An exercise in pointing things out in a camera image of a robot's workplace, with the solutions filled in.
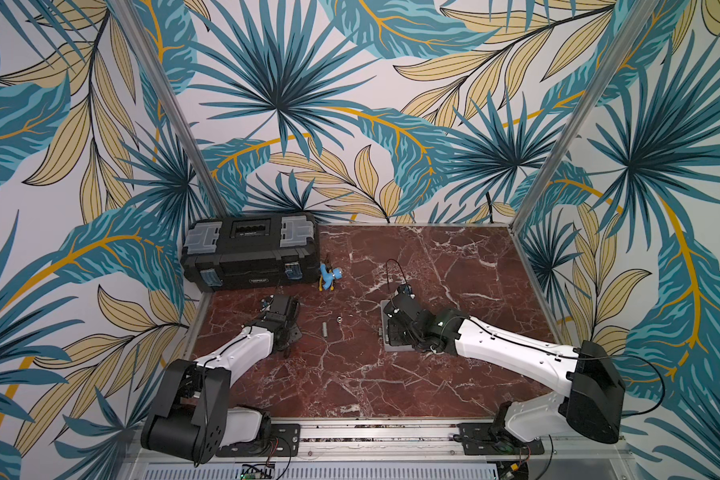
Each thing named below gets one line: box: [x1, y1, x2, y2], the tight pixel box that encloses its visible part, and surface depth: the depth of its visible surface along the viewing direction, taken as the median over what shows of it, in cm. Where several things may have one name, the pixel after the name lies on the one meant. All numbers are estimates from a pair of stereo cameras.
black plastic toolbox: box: [180, 212, 321, 292], surface depth 94 cm
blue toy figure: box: [319, 263, 343, 291], surface depth 103 cm
